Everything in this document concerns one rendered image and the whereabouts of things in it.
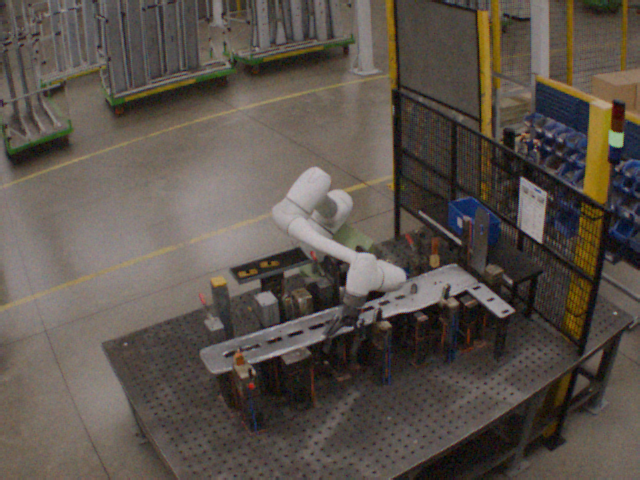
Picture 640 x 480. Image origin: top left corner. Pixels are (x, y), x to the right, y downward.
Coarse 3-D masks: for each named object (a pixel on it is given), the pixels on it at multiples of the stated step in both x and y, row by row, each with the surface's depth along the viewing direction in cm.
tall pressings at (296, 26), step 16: (256, 0) 996; (288, 0) 1047; (320, 0) 1027; (336, 0) 1043; (256, 16) 1010; (272, 16) 1047; (288, 16) 1058; (304, 16) 1075; (320, 16) 1038; (336, 16) 1055; (256, 32) 1040; (272, 32) 1055; (288, 32) 1072; (304, 32) 1087; (320, 32) 1049; (336, 32) 1066
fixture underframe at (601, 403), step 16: (608, 352) 354; (592, 368) 378; (608, 368) 359; (592, 384) 365; (128, 400) 365; (576, 400) 355; (592, 400) 376; (528, 416) 320; (544, 416) 348; (144, 432) 362; (480, 432) 297; (496, 432) 348; (512, 432) 333; (528, 432) 330; (512, 448) 330; (480, 464) 323; (496, 464) 328; (512, 464) 340; (528, 464) 344
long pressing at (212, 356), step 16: (432, 272) 345; (448, 272) 345; (464, 272) 344; (432, 288) 333; (464, 288) 332; (368, 304) 325; (400, 304) 324; (416, 304) 323; (304, 320) 317; (320, 320) 317; (368, 320) 315; (256, 336) 308; (272, 336) 308; (304, 336) 307; (320, 336) 307; (208, 352) 299; (224, 352) 299; (240, 352) 299; (256, 352) 298; (272, 352) 298; (208, 368) 290; (224, 368) 289
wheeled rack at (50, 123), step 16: (64, 80) 771; (0, 96) 725; (48, 96) 937; (0, 112) 816; (48, 112) 866; (0, 128) 852; (16, 128) 834; (32, 128) 823; (48, 128) 812; (64, 128) 803; (16, 144) 775; (32, 144) 778; (16, 160) 777
